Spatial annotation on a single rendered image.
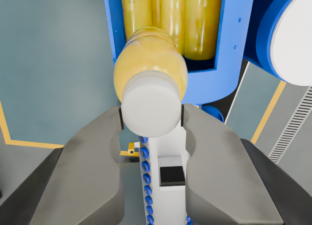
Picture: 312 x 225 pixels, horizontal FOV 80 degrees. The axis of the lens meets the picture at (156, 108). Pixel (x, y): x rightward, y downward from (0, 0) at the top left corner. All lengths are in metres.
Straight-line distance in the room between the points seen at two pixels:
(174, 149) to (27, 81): 1.47
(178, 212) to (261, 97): 1.30
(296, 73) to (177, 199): 0.75
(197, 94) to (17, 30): 1.63
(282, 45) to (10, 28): 1.72
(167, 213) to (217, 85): 0.90
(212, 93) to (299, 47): 0.34
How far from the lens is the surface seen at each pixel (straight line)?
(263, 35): 0.62
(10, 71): 1.97
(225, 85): 0.37
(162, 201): 1.06
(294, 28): 0.61
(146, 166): 0.80
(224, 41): 0.34
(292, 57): 0.63
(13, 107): 2.14
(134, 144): 0.82
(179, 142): 0.79
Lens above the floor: 1.53
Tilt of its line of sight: 61 degrees down
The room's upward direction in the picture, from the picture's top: 177 degrees clockwise
